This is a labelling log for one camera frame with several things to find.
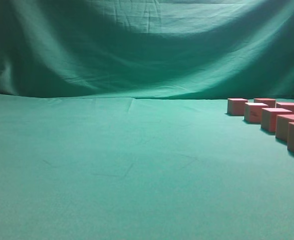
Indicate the white-topped marked wooden cube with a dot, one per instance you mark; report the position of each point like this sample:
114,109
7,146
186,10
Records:
253,112

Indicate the green cloth backdrop and cover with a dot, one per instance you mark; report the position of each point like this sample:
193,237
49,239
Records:
114,124

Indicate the right-column wooden cube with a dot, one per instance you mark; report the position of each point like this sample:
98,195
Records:
286,105
270,102

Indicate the far right-column wooden cube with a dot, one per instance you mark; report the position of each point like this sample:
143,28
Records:
270,102

